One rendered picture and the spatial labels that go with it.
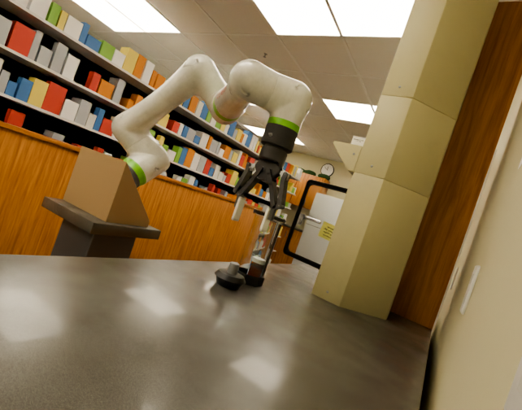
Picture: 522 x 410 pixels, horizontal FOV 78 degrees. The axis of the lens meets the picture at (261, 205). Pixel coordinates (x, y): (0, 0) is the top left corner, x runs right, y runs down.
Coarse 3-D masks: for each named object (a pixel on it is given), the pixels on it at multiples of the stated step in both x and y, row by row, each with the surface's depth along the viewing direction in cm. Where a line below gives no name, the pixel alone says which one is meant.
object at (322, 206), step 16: (320, 192) 158; (336, 192) 153; (304, 208) 162; (320, 208) 156; (336, 208) 152; (304, 224) 160; (320, 224) 155; (304, 240) 158; (320, 240) 153; (304, 256) 156; (320, 256) 151
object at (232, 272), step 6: (234, 264) 89; (222, 270) 90; (228, 270) 89; (234, 270) 89; (216, 276) 89; (222, 276) 86; (228, 276) 86; (234, 276) 88; (240, 276) 90; (222, 282) 87; (228, 282) 86; (234, 282) 86; (240, 282) 87; (228, 288) 87; (234, 288) 87
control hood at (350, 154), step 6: (336, 144) 123; (342, 144) 122; (348, 144) 121; (342, 150) 121; (348, 150) 120; (354, 150) 119; (360, 150) 118; (342, 156) 121; (348, 156) 120; (354, 156) 119; (348, 162) 120; (354, 162) 118; (348, 168) 119; (354, 168) 118
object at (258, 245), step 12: (276, 216) 98; (252, 228) 100; (276, 228) 100; (252, 240) 99; (264, 240) 98; (252, 252) 99; (264, 252) 99; (240, 264) 100; (252, 264) 98; (264, 264) 100
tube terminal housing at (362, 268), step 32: (384, 96) 117; (384, 128) 115; (416, 128) 114; (448, 128) 117; (384, 160) 113; (416, 160) 115; (352, 192) 117; (384, 192) 113; (416, 192) 116; (352, 224) 115; (384, 224) 114; (416, 224) 117; (352, 256) 113; (384, 256) 115; (320, 288) 116; (352, 288) 113; (384, 288) 116
